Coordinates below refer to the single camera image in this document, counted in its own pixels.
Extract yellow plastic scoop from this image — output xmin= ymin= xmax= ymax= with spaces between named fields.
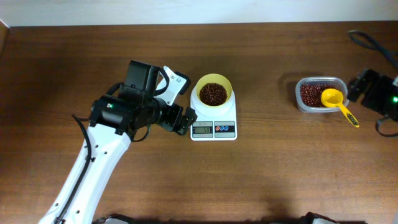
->
xmin=321 ymin=88 xmax=359 ymax=128

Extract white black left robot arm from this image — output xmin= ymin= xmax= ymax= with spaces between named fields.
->
xmin=40 ymin=60 xmax=197 ymax=223

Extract white digital kitchen scale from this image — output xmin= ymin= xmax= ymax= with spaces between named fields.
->
xmin=190 ymin=86 xmax=238 ymax=141

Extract red beans in bowl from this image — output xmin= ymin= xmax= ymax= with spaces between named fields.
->
xmin=199 ymin=83 xmax=228 ymax=106

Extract yellow plastic bowl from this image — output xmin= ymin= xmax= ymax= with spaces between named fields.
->
xmin=195 ymin=73 xmax=233 ymax=107

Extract red azuki beans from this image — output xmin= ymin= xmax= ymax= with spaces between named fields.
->
xmin=300 ymin=84 xmax=336 ymax=108

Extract clear plastic food container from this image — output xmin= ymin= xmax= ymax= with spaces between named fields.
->
xmin=295 ymin=77 xmax=348 ymax=113

